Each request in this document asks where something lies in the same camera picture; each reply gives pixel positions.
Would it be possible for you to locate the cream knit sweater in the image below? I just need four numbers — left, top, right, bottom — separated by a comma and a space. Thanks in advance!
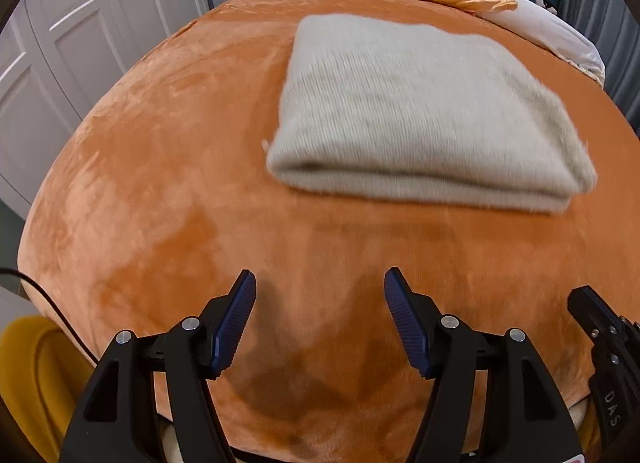
262, 13, 599, 216

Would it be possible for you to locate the white panelled wardrobe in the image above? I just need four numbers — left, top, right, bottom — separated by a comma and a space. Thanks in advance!
0, 0, 242, 220

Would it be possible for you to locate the person's mustard yellow clothing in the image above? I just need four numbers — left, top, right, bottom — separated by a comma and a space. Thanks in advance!
0, 315, 97, 426

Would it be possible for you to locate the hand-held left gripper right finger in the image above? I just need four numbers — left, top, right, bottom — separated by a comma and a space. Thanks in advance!
384, 267, 581, 463

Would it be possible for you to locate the black cable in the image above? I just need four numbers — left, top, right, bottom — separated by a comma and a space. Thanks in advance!
0, 267, 102, 365

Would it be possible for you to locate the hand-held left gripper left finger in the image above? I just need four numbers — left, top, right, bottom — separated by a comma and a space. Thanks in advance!
59, 269, 257, 463

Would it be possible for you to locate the white duvet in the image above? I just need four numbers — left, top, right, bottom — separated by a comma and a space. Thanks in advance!
230, 0, 607, 87

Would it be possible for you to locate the grey-blue curtain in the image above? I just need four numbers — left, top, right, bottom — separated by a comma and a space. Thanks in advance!
554, 0, 640, 136

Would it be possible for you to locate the orange plush blanket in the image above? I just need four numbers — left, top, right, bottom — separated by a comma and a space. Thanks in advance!
17, 0, 640, 451

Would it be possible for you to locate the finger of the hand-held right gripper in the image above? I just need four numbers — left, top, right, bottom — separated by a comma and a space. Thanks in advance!
567, 285, 640, 345

